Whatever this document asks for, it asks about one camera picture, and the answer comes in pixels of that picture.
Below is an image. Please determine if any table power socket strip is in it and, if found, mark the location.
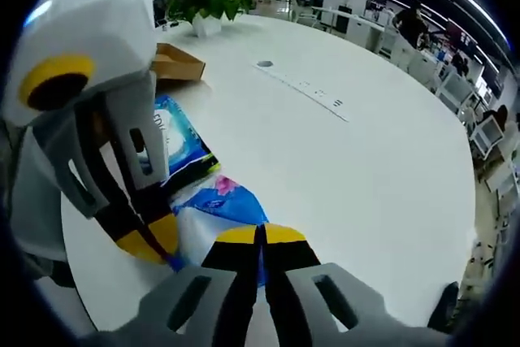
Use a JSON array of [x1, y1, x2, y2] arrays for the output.
[[253, 59, 350, 124]]

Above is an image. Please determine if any white blue soft tissue pack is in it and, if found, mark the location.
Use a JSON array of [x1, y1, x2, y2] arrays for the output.
[[168, 174, 271, 289]]

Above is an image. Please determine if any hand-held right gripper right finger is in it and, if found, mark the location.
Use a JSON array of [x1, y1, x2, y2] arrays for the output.
[[262, 223, 387, 347]]

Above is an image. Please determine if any green plant in white pot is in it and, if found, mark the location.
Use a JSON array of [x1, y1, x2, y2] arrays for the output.
[[166, 0, 257, 37]]

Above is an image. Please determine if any blue soft wipes packet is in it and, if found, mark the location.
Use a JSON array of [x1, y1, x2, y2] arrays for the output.
[[152, 93, 223, 185]]

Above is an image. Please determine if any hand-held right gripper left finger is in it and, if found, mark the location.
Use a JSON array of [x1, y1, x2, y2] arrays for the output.
[[137, 223, 261, 347]]

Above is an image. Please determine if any brown cardboard shoe box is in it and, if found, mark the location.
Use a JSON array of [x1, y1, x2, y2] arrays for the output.
[[152, 42, 207, 83]]

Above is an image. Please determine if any small black and white object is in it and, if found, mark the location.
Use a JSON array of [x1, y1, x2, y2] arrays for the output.
[[156, 17, 180, 33]]

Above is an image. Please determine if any white low cabinet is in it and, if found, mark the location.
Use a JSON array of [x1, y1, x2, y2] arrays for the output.
[[344, 13, 385, 54]]

